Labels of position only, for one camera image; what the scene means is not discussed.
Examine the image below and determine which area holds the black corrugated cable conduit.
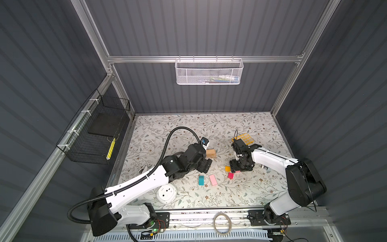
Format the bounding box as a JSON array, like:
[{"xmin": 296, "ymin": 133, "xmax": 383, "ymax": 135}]
[{"xmin": 67, "ymin": 126, "xmax": 203, "ymax": 224}]

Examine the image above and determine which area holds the white round smart speaker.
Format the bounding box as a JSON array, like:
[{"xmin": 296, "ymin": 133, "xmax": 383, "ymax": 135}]
[{"xmin": 156, "ymin": 184, "xmax": 177, "ymax": 205}]

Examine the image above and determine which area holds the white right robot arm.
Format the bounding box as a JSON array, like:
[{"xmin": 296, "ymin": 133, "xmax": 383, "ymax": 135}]
[{"xmin": 229, "ymin": 138, "xmax": 327, "ymax": 225}]

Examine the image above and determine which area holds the arched natural wood block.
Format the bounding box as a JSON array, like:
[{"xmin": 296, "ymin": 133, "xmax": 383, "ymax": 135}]
[{"xmin": 206, "ymin": 149, "xmax": 217, "ymax": 159}]

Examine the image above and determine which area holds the teal wood block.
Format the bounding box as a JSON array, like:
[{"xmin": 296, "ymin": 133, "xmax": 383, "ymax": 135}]
[{"xmin": 198, "ymin": 175, "xmax": 205, "ymax": 186}]

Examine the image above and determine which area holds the black wire basket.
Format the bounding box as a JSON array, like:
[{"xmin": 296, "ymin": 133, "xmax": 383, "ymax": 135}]
[{"xmin": 56, "ymin": 91, "xmax": 131, "ymax": 165}]

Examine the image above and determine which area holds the white wire mesh basket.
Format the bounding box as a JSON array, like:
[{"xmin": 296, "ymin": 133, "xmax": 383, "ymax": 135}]
[{"xmin": 174, "ymin": 58, "xmax": 244, "ymax": 85}]

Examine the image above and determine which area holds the roll of clear tape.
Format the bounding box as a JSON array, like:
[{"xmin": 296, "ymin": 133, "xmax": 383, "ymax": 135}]
[{"xmin": 213, "ymin": 213, "xmax": 232, "ymax": 236}]

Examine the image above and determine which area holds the yellow calculator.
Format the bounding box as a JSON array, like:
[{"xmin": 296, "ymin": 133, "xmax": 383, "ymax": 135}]
[{"xmin": 232, "ymin": 133, "xmax": 254, "ymax": 145}]

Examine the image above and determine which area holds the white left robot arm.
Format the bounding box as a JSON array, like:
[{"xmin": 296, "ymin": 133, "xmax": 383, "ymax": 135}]
[{"xmin": 87, "ymin": 143, "xmax": 213, "ymax": 237}]

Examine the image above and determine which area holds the light pink wood block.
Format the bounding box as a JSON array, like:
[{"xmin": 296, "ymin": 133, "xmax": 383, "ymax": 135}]
[{"xmin": 209, "ymin": 174, "xmax": 218, "ymax": 186}]

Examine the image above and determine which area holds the yellow green marker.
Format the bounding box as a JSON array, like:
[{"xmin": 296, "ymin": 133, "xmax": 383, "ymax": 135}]
[{"xmin": 106, "ymin": 138, "xmax": 116, "ymax": 160}]

